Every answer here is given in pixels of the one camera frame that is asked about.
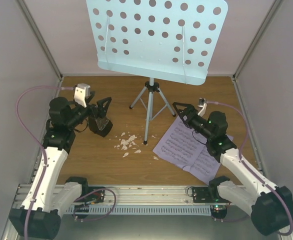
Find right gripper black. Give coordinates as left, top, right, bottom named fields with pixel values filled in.
left=172, top=102, right=213, bottom=141

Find clear plastic metronome cover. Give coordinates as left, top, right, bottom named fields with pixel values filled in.
left=95, top=116, right=110, bottom=131

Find black metronome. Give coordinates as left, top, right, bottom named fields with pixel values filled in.
left=88, top=116, right=113, bottom=138

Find sheet music pages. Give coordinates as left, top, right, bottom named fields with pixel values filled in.
left=152, top=116, right=209, bottom=172

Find light blue music stand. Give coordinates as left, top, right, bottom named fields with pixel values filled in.
left=85, top=0, right=230, bottom=146

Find sheet music page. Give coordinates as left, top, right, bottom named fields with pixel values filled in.
left=181, top=146, right=221, bottom=185

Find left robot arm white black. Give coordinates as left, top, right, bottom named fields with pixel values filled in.
left=8, top=88, right=113, bottom=240

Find white paint patch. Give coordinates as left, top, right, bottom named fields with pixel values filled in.
left=113, top=132, right=142, bottom=158

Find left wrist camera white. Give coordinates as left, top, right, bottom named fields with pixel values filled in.
left=73, top=83, right=91, bottom=108

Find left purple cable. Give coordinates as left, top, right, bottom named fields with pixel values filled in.
left=16, top=85, right=75, bottom=240

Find purple cable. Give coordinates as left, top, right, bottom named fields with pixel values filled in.
left=16, top=85, right=75, bottom=240
left=206, top=99, right=293, bottom=236

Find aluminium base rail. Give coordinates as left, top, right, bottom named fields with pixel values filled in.
left=13, top=184, right=252, bottom=205

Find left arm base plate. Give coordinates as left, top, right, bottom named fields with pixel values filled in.
left=85, top=186, right=105, bottom=205

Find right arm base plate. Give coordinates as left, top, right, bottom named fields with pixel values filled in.
left=186, top=186, right=229, bottom=204

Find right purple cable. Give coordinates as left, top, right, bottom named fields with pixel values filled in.
left=206, top=99, right=293, bottom=236

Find grey slotted cable duct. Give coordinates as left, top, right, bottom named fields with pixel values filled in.
left=75, top=204, right=211, bottom=217

